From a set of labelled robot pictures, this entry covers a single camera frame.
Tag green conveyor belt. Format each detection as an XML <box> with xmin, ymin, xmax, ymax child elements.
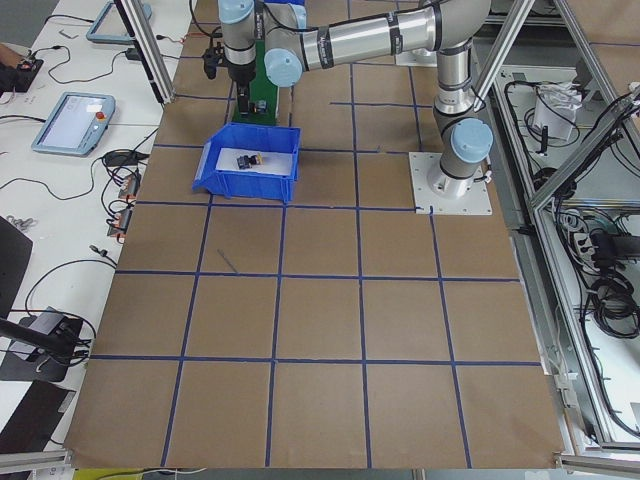
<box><xmin>232</xmin><ymin>40</ymin><xmax>279</xmax><ymax>126</ymax></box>

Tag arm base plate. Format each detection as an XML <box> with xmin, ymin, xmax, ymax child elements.
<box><xmin>409</xmin><ymin>152</ymin><xmax>493</xmax><ymax>216</ymax></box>

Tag far teach pendant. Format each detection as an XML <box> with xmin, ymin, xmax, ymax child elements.
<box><xmin>86</xmin><ymin>1</ymin><xmax>133</xmax><ymax>46</ymax></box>

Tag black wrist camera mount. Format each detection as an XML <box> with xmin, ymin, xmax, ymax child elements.
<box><xmin>202</xmin><ymin>42</ymin><xmax>224</xmax><ymax>80</ymax></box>

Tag aluminium frame post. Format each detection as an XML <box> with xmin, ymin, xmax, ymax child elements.
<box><xmin>115</xmin><ymin>0</ymin><xmax>175</xmax><ymax>105</ymax></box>

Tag yellow push button switch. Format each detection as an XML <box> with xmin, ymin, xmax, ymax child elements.
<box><xmin>236</xmin><ymin>153</ymin><xmax>264</xmax><ymax>170</ymax></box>

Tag white foam pad left bin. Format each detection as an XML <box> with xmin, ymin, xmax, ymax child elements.
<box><xmin>216</xmin><ymin>148</ymin><xmax>293</xmax><ymax>176</ymax></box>

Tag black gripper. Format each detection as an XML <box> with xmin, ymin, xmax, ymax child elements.
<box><xmin>228</xmin><ymin>62</ymin><xmax>254</xmax><ymax>116</ymax></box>

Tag left blue plastic bin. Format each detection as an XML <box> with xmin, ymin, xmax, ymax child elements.
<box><xmin>192</xmin><ymin>123</ymin><xmax>301</xmax><ymax>203</ymax></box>

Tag teach pendant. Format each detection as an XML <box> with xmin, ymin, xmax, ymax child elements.
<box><xmin>86</xmin><ymin>1</ymin><xmax>133</xmax><ymax>46</ymax></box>
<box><xmin>31</xmin><ymin>92</ymin><xmax>116</xmax><ymax>156</ymax></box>

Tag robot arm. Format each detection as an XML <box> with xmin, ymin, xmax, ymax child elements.
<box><xmin>214</xmin><ymin>1</ymin><xmax>493</xmax><ymax>199</ymax></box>

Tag near teach pendant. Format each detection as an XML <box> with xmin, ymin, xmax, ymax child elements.
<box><xmin>31</xmin><ymin>92</ymin><xmax>116</xmax><ymax>156</ymax></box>

